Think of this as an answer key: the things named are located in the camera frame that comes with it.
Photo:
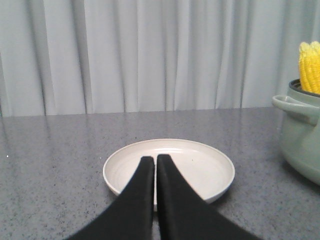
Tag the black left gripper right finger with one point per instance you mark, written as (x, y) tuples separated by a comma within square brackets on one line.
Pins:
[(184, 215)]

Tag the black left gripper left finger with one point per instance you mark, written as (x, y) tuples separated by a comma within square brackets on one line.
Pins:
[(130, 216)]

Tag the beige round plate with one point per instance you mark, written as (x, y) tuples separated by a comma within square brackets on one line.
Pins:
[(206, 169)]

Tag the yellow corn cob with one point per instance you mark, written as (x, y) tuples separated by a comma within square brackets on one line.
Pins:
[(314, 65), (307, 55)]

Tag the green electric cooking pot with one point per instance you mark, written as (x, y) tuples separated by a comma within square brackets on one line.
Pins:
[(300, 130)]

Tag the grey pleated curtain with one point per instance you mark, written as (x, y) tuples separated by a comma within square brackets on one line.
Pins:
[(60, 57)]

